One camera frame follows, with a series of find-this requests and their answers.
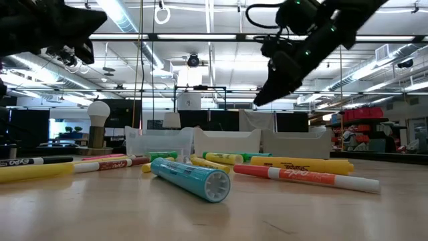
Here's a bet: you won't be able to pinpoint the red Expo marker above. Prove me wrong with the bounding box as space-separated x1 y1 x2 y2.
72 156 151 174

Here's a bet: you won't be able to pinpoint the slim yellow marker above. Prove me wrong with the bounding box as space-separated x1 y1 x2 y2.
72 154 137 165

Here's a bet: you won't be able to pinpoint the translucent plastic bin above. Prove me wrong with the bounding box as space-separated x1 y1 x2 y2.
124 125 195 158

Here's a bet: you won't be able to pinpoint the black panel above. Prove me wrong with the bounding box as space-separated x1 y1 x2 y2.
178 110 240 132
100 98 143 129
276 112 310 133
9 108 51 148

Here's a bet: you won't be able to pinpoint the black Expo marker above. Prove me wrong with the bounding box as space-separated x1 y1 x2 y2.
0 155 74 167

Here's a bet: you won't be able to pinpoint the long yellow highlighter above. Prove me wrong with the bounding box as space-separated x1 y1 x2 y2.
0 163 75 184

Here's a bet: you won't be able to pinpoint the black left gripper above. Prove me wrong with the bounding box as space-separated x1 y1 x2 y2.
29 0 108 66

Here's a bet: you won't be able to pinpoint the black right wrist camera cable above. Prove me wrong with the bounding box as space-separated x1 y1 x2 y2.
245 3 280 30

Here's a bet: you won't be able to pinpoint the white hanging ring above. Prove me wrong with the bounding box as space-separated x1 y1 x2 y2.
154 5 172 25

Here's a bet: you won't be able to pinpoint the pink highlighter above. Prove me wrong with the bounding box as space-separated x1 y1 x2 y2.
81 153 126 161

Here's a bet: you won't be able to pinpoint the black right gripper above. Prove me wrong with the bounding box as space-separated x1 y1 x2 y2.
253 22 352 108

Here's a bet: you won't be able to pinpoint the black overhead camera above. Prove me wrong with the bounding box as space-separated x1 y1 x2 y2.
187 53 201 68

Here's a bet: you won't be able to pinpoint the black dome camera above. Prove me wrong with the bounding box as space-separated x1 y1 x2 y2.
397 58 415 70

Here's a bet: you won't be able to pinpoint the orange Expo marker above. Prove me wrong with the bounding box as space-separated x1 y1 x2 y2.
233 163 382 194

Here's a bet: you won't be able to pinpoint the grey cloth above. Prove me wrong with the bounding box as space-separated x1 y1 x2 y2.
238 109 277 133

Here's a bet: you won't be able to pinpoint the white box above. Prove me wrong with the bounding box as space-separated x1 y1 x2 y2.
177 92 203 111

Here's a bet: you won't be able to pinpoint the black aluminium table frame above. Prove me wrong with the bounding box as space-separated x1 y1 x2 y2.
0 145 428 166

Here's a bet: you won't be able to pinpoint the black ceiling light cluster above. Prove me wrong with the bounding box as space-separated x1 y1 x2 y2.
46 46 81 68

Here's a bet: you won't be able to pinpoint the thick teal marker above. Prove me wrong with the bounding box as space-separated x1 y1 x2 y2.
150 157 231 204

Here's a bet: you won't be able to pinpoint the white plastic bin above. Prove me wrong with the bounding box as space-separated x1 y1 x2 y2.
193 127 263 157

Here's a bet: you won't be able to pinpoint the yellow Sharpie highlighter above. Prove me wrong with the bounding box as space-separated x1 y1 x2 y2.
202 151 244 166

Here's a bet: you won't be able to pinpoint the white light bulb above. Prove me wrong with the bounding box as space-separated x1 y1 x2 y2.
87 100 112 128

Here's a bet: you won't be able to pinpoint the dark storage shelf unit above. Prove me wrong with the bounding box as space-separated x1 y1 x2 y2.
326 116 408 153

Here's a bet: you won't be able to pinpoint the wooden bulb base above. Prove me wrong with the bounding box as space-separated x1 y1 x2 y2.
76 125 114 157

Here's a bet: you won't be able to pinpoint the red storage bins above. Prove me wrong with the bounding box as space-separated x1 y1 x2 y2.
343 106 385 123

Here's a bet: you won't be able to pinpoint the long ceiling light bar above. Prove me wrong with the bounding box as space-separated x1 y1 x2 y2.
89 32 428 43

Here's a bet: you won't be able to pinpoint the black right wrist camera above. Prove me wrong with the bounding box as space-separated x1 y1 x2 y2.
274 0 319 36

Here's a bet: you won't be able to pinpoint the large orange-yellow Sharpie highlighter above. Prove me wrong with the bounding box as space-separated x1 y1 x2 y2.
250 155 355 176

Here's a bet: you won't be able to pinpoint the pale grey plastic bin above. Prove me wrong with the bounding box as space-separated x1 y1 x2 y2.
260 129 334 160

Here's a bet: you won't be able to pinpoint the white lampshade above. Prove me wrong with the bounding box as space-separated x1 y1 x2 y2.
163 112 182 130

